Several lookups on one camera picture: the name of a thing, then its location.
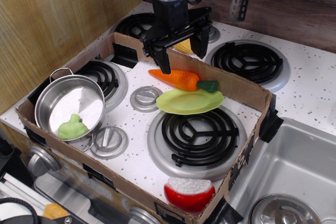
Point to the stainless steel sink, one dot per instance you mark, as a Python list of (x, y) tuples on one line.
[(299, 161)]

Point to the orange toy carrot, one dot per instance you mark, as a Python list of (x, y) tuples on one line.
[(187, 81)]

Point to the silver oven knob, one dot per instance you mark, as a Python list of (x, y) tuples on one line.
[(41, 162), (140, 216)]

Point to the silver back stove knob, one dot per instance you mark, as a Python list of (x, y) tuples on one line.
[(214, 35)]

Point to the silver stove knob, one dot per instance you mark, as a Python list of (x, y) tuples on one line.
[(144, 99), (110, 142), (214, 35)]

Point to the back left black burner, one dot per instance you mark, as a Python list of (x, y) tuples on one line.
[(134, 25)]

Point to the yellow toy corn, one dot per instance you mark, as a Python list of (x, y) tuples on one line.
[(184, 46)]

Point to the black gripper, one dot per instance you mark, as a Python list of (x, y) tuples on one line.
[(175, 22)]

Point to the hanging metal spatula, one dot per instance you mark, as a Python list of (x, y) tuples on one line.
[(238, 10)]

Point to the silver metal pot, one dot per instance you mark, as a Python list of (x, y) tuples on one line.
[(71, 99)]

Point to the green toy vegetable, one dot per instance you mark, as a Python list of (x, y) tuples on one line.
[(72, 129)]

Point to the light green toy plate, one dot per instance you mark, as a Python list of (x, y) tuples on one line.
[(182, 102)]

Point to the front right black burner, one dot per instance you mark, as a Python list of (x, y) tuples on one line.
[(197, 146)]

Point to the silver sink drain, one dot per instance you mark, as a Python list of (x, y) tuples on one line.
[(282, 208)]

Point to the silver oven knob left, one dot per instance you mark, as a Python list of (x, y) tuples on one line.
[(41, 162)]

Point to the brown cardboard fence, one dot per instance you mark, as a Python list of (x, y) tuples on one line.
[(133, 174)]

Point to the red bowl of rice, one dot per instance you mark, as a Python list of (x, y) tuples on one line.
[(189, 195)]

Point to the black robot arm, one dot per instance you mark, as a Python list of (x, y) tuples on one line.
[(174, 23)]

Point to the front left black burner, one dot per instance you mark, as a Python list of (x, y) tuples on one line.
[(110, 78)]

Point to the back right black burner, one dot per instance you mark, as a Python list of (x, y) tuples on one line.
[(256, 61)]

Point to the silver centre stove knob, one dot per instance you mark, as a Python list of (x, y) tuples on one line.
[(144, 99)]

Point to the silver oven knob right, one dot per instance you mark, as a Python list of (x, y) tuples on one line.
[(140, 216)]

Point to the black burner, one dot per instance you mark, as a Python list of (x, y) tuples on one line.
[(256, 61), (134, 25), (197, 146), (110, 78)]

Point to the silver front stove knob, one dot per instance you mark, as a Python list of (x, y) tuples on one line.
[(110, 142)]

